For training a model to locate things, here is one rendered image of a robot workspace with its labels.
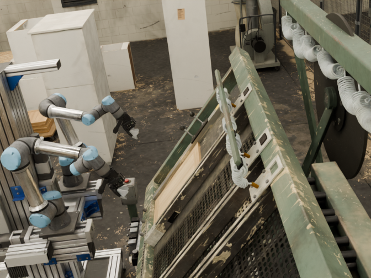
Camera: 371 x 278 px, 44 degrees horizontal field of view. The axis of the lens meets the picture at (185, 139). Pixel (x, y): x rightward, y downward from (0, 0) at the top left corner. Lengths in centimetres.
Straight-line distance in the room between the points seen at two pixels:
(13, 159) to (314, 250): 183
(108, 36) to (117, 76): 327
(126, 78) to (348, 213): 676
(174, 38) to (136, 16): 452
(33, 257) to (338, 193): 201
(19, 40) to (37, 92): 81
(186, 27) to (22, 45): 239
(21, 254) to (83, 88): 268
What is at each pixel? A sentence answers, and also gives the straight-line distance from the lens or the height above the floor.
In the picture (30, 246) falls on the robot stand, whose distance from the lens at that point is 317.
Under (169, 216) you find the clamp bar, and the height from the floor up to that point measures 110.
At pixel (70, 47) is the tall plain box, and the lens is 527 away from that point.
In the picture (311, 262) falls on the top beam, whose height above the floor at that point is 184.
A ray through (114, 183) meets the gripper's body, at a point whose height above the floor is 144.
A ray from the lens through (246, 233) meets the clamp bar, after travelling 191.
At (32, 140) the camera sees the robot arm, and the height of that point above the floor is 166.
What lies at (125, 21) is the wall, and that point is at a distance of 1116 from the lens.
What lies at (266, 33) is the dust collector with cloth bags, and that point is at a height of 62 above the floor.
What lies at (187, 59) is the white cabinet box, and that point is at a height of 76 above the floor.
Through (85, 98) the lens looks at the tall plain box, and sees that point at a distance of 544.
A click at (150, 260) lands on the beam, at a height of 89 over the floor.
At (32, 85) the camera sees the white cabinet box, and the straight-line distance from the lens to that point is 737.
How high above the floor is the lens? 277
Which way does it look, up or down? 27 degrees down
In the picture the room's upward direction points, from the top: 8 degrees counter-clockwise
